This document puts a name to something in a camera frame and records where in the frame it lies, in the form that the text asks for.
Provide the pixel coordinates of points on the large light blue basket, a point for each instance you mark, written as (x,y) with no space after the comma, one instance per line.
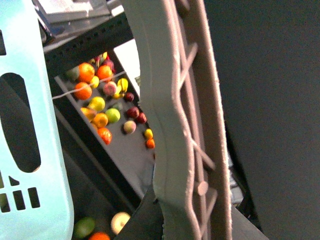
(60,159)

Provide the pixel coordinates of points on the far dark red apple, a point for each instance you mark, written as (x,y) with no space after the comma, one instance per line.
(133,112)

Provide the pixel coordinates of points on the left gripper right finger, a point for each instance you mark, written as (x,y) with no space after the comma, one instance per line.
(268,61)

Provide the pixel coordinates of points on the yellow bananas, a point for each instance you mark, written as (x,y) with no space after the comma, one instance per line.
(121,89)

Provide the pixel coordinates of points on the black shelf upright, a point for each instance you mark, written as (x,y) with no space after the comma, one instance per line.
(106,36)

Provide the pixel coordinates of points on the orange persimmon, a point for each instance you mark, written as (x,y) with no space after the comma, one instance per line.
(99,236)

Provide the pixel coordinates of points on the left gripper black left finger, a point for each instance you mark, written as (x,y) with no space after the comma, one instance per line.
(149,222)

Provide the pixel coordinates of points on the far yellow lemon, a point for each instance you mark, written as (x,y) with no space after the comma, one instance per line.
(148,134)

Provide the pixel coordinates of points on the dark green avocado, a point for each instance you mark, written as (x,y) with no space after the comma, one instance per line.
(83,227)

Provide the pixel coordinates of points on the far green apple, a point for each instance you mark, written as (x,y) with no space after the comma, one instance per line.
(113,115)

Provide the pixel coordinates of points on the white pear left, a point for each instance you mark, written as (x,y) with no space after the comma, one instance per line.
(118,221)

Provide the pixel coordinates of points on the pink dragon fruit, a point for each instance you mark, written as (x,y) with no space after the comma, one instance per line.
(104,60)

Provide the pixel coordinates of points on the far pink peach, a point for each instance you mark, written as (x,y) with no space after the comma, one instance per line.
(129,127)

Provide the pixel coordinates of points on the far orange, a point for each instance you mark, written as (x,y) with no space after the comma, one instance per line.
(150,143)

